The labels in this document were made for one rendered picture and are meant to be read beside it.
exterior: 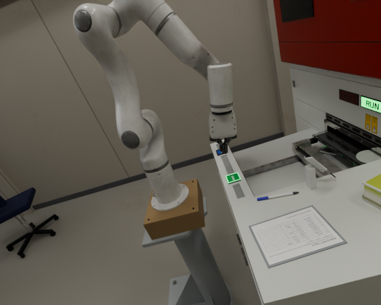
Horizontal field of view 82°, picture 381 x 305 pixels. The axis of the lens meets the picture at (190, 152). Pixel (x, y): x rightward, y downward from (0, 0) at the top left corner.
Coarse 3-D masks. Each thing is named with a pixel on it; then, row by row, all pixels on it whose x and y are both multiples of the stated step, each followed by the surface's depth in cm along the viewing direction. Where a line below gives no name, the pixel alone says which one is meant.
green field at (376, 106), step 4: (364, 100) 86; (368, 100) 84; (372, 100) 83; (364, 104) 87; (368, 104) 85; (372, 104) 83; (376, 104) 81; (380, 104) 79; (372, 108) 84; (376, 108) 82; (380, 108) 80; (380, 112) 80
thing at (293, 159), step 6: (324, 150) 111; (330, 150) 111; (294, 156) 113; (276, 162) 113; (282, 162) 113; (288, 162) 113; (294, 162) 113; (252, 168) 115; (258, 168) 114; (264, 168) 114; (270, 168) 114; (246, 174) 115; (252, 174) 115
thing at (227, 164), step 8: (216, 144) 128; (216, 152) 119; (216, 160) 112; (224, 160) 111; (232, 160) 107; (224, 168) 104; (232, 168) 102; (224, 176) 98; (240, 176) 95; (224, 184) 94; (232, 184) 92; (240, 184) 90; (232, 192) 87; (240, 192) 86; (248, 192) 84; (232, 200) 84; (240, 200) 82
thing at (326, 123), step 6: (324, 120) 117; (330, 120) 113; (336, 126) 108; (342, 126) 105; (342, 132) 105; (348, 132) 100; (354, 138) 98; (360, 138) 94; (366, 144) 91; (372, 144) 88; (378, 144) 87; (378, 150) 86
